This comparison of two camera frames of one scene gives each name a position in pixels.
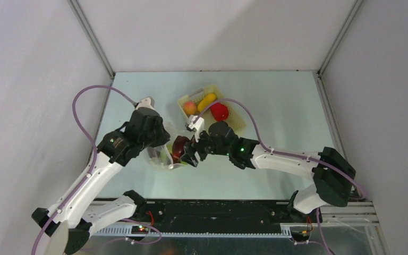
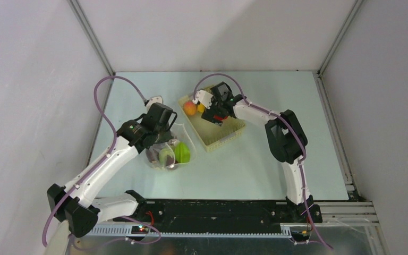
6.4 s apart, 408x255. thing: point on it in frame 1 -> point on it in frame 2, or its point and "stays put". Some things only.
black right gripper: (197, 149) -> (211, 115)
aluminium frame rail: (356, 213) stays put
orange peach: (189, 108) stays put
